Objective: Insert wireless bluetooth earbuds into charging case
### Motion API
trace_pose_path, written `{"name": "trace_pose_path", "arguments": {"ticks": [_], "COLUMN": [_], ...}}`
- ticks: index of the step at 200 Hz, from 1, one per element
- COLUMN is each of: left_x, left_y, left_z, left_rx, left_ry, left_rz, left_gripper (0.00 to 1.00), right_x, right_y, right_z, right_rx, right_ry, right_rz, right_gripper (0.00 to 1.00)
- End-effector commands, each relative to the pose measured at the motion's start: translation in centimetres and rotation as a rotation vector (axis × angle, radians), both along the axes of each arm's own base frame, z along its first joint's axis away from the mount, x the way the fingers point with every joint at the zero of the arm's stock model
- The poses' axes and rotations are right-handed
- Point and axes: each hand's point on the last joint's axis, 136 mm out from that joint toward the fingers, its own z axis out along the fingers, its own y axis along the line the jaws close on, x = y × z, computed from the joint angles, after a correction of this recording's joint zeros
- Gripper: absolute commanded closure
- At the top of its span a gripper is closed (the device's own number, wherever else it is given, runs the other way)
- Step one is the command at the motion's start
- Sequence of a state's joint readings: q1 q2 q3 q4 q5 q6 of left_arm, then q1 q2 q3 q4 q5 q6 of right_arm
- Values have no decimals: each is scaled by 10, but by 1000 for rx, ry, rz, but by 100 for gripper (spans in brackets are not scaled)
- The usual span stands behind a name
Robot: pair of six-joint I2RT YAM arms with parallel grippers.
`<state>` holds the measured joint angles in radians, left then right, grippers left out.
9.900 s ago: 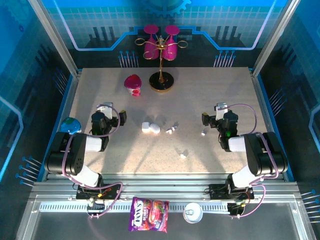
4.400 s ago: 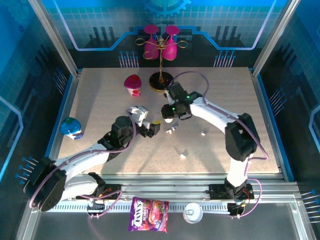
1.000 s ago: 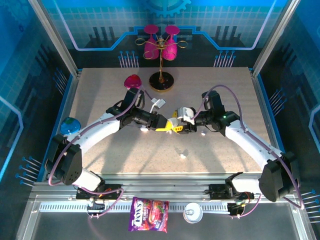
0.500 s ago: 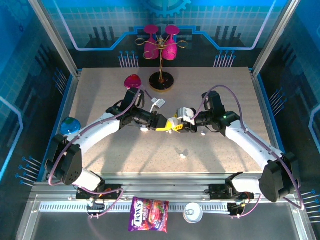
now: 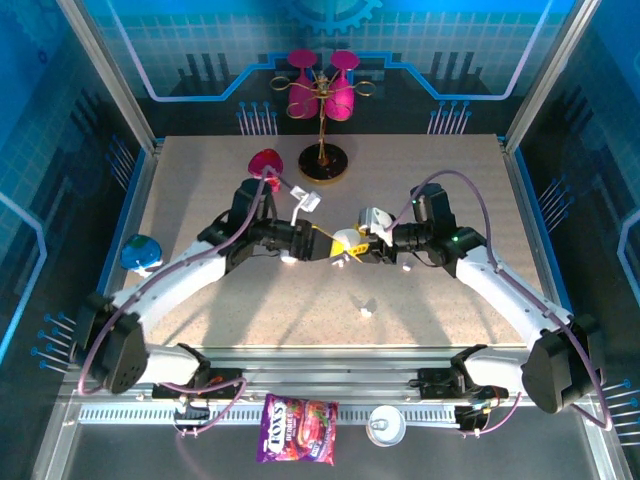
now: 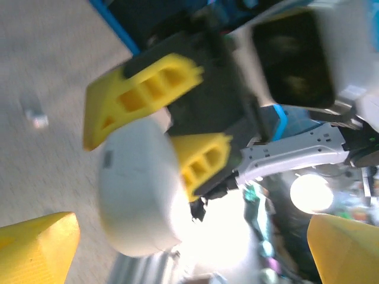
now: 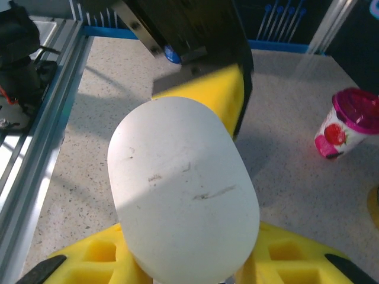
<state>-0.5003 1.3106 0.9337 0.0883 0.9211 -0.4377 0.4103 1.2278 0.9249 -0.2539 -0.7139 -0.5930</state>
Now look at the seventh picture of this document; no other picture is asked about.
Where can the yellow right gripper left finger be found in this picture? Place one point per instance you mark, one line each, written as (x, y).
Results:
(89, 266)

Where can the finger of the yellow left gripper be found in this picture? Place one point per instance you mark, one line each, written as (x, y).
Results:
(225, 94)

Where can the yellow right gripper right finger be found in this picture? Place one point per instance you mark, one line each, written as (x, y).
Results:
(296, 260)

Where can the white earbud charging case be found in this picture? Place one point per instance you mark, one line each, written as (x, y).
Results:
(180, 183)

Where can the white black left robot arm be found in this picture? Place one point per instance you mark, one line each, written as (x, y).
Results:
(17, 44)

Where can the blue lidded white cup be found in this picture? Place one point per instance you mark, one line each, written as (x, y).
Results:
(172, 54)

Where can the pink lidded yogurt cup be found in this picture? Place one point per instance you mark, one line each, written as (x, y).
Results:
(346, 124)

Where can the aluminium frame post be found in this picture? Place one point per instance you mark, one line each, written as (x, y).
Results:
(322, 29)

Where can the aluminium frame rail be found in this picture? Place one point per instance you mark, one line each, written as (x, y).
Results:
(44, 118)

